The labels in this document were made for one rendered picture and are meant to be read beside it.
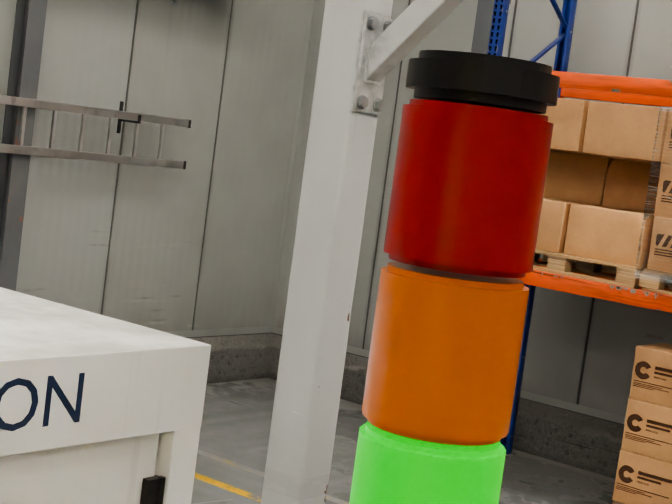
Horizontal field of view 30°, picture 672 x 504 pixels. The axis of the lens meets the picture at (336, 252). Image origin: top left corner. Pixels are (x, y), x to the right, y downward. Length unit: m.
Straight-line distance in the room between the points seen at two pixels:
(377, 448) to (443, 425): 0.02
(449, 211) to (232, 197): 11.09
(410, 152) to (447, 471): 0.10
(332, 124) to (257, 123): 8.65
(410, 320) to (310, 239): 2.60
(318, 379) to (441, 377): 2.61
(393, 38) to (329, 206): 0.42
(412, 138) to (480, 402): 0.09
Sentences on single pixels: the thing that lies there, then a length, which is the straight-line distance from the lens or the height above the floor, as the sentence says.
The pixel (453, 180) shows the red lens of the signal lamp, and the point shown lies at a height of 2.30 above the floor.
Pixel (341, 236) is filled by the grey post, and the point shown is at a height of 2.09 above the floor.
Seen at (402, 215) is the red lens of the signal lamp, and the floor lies 2.29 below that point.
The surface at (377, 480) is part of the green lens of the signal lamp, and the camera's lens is 0.41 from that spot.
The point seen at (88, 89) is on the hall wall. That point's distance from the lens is 10.20.
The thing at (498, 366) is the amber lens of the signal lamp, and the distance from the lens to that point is 0.41.
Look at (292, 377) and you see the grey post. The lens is 3.04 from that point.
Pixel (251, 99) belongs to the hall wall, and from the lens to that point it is 11.53.
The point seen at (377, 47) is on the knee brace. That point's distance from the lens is 2.96.
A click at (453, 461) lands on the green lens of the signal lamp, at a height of 2.21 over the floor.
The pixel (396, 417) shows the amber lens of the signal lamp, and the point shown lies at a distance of 0.41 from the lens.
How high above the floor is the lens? 2.31
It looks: 5 degrees down
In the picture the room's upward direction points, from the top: 8 degrees clockwise
